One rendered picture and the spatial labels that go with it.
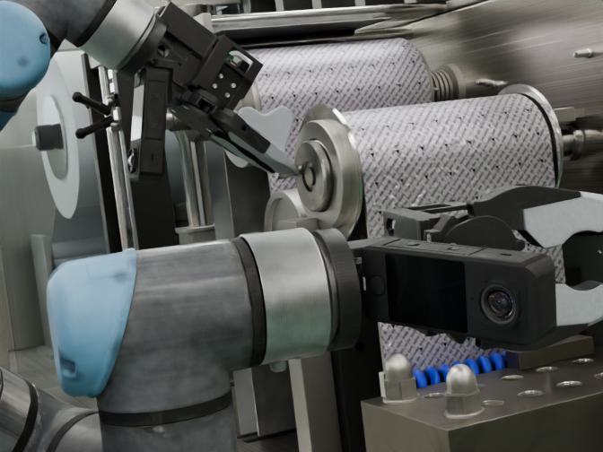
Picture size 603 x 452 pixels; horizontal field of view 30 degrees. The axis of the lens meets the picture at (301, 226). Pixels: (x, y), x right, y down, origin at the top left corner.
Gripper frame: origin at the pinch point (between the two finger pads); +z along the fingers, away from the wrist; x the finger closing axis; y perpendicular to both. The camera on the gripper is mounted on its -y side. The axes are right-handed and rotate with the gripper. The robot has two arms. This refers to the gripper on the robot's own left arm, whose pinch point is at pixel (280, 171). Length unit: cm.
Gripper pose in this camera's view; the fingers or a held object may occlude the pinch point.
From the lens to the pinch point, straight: 118.9
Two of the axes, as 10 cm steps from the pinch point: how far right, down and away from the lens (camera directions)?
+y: 4.9, -8.4, 2.1
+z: 7.6, 5.4, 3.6
